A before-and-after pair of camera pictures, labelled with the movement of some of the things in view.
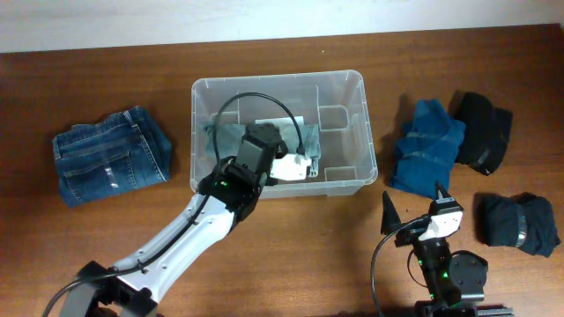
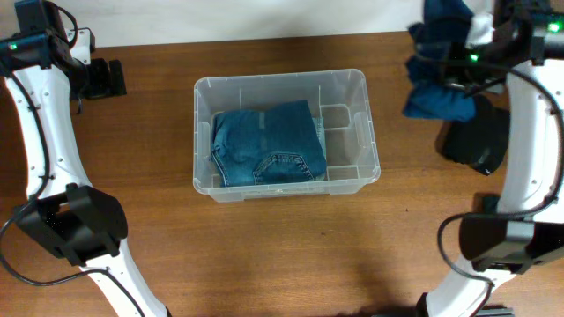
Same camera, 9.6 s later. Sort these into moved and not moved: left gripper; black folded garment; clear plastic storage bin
Moved: left gripper
Not moved: clear plastic storage bin; black folded garment
